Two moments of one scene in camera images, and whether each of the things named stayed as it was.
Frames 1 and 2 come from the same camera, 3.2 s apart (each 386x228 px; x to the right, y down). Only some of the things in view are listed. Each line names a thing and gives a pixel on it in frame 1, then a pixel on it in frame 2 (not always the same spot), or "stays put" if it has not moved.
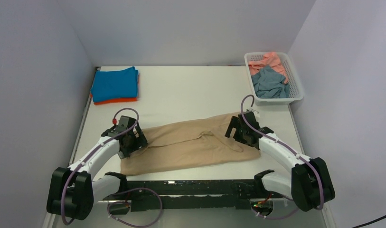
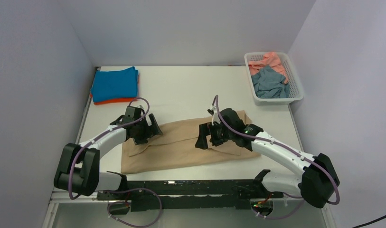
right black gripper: (235, 123) to (205, 129)
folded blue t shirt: (122, 83) stays put
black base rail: (153, 195) stays put
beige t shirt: (187, 144) stays put
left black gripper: (139, 142) to (151, 131)
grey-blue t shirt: (269, 84) stays put
